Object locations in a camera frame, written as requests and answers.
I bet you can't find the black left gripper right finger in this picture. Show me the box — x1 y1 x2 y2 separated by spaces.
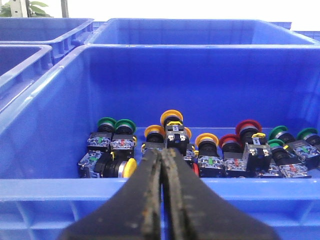
161 148 279 240

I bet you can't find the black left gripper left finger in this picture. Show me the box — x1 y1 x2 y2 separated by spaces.
59 150 161 240

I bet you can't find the red mushroom push button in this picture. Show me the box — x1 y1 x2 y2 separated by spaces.
219 133 247 178

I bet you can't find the yellow button centre right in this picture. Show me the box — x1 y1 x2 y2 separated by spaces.
195 132 224 178

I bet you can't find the yellow button lying front left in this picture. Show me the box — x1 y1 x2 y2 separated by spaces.
77 150 138 179

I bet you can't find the green button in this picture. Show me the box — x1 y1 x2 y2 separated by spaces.
296 127 320 150
256 139 312 179
87 117 117 152
110 118 137 161
269 125 320 170

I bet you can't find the yellow button standing centre top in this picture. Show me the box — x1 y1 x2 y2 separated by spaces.
160 109 192 156

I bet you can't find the green button far left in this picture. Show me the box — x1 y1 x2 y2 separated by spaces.
87 117 117 152

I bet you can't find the yellow button behind fingers left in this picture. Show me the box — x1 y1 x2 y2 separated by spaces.
141 124 165 157

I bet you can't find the red button tall right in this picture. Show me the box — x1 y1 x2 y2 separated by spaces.
235 119 272 172

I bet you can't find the green button right lower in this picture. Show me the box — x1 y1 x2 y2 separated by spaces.
256 139 312 179

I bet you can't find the green button right upper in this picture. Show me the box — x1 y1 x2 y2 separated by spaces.
269 125 320 170

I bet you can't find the green button far right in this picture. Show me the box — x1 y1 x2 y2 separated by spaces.
296 127 320 150

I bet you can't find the blue bin behind source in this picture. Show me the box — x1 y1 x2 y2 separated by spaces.
87 18 320 46

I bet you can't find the blue bin far left rear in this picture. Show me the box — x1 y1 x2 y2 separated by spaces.
0 17 94 65

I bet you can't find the blue bin left near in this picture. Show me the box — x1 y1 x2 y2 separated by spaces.
0 43 54 111

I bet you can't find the green potted plant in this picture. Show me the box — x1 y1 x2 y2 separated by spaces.
0 0 52 18

